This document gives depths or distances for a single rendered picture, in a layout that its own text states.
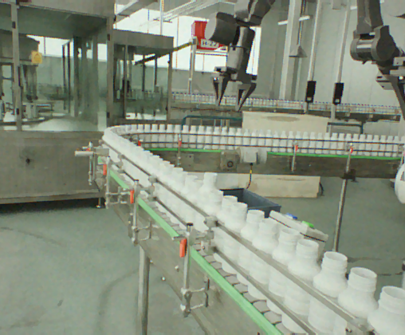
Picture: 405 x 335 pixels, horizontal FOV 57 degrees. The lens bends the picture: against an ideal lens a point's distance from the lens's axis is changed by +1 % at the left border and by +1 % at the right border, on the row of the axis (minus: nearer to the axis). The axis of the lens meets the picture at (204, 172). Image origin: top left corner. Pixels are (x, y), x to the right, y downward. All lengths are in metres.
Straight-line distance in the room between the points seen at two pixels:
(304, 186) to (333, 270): 5.01
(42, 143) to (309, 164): 2.75
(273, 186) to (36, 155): 3.16
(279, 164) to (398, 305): 2.46
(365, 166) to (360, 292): 2.70
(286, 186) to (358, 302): 4.95
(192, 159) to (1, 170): 2.24
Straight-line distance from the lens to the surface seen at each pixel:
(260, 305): 0.82
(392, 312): 0.59
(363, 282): 0.62
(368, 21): 1.28
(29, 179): 4.39
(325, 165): 3.13
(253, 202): 1.87
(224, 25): 0.98
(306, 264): 0.70
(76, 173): 4.41
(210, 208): 0.96
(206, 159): 2.83
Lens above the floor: 1.42
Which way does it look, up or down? 12 degrees down
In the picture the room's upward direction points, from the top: 4 degrees clockwise
